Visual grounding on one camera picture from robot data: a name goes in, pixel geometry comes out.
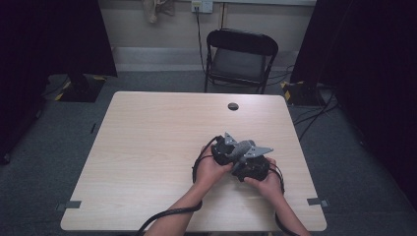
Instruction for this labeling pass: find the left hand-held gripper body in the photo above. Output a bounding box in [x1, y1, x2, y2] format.
[210, 132, 238, 166]

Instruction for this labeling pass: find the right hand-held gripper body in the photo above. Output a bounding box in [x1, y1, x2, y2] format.
[231, 147, 274, 183]

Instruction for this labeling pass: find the grey terry cloth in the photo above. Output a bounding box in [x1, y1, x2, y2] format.
[229, 140, 258, 162]

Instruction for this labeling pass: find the person's left hand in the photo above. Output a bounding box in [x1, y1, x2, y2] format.
[195, 147, 234, 191]

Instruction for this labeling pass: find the person's right hand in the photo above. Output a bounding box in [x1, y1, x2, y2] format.
[244, 157, 284, 201]

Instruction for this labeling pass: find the grey tape strip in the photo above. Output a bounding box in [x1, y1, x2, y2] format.
[55, 200, 83, 211]
[307, 197, 329, 208]

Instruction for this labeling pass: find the black stand base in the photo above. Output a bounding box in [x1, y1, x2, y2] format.
[280, 80, 326, 106]
[58, 73, 107, 103]

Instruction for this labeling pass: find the black folding chair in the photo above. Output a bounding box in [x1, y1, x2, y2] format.
[205, 29, 279, 94]

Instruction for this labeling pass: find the beige hanging cloth bag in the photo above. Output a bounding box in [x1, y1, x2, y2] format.
[142, 0, 176, 24]

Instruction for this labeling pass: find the dark curtain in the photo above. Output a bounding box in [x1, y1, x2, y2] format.
[0, 0, 118, 165]
[289, 0, 417, 210]

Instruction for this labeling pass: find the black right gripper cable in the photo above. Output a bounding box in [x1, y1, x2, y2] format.
[268, 161, 300, 236]

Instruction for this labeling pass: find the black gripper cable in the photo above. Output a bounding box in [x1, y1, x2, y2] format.
[268, 161, 300, 236]
[135, 135, 222, 236]

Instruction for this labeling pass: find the black floor cable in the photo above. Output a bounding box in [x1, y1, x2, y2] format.
[298, 91, 337, 143]
[293, 97, 338, 126]

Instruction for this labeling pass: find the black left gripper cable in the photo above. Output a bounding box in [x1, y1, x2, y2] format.
[135, 135, 222, 236]

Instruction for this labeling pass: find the black power cable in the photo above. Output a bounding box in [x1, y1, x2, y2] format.
[195, 6, 209, 75]

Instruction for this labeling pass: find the white wall socket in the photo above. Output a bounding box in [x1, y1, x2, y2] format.
[191, 0, 214, 14]

